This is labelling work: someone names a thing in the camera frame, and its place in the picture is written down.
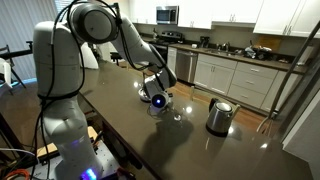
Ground white ceramic bowl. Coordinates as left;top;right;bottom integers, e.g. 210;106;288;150
137;87;152;103

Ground light wooden chair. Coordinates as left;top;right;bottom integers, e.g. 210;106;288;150
189;84;196;102

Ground narrow white base cabinet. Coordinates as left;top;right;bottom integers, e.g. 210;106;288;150
166;46;178;77

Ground stainless steel dishwasher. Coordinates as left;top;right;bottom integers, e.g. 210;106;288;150
174;49;198;84

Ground black stainless steel stove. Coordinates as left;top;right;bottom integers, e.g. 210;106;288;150
147;30;184;76

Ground black office chair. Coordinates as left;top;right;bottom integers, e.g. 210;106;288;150
109;51;122;66

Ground stainless steel electric kettle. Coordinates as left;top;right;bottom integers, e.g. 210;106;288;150
205;97;242;137

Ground black coffee maker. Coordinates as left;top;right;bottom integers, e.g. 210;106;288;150
199;35;211;49

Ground stainless steel microwave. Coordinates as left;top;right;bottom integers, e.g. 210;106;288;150
155;5;180;26

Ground white tapered container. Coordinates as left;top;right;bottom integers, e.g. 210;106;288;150
79;42;100;70

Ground dark kitchen countertop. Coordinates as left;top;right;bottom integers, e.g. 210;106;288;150
178;43;308;75

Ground chrome sink faucet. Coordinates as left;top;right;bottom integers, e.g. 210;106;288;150
220;41;232;53

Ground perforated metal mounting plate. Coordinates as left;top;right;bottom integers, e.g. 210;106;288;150
26;141;121;180

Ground white base cabinets with drawers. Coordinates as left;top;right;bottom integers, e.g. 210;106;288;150
193;53;301;113

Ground dish rack with dishes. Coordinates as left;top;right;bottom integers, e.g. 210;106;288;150
244;44;273;61

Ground wooden cutting board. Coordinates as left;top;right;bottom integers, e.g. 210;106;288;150
254;34;283;53

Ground grey metal stand bar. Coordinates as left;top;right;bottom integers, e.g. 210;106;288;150
256;19;320;134

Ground light wooden block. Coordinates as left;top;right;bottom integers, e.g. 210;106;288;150
34;125;100;158

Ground white plastic chair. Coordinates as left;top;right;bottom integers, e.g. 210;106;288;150
0;58;14;98

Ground grey vertical blinds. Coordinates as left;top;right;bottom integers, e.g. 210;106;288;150
0;0;58;81

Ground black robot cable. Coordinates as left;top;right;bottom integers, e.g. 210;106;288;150
29;0;169;180

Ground black tripod camera rig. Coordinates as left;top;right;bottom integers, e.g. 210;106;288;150
0;40;34;89

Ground orange cable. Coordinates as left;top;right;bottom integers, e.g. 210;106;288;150
3;168;32;180

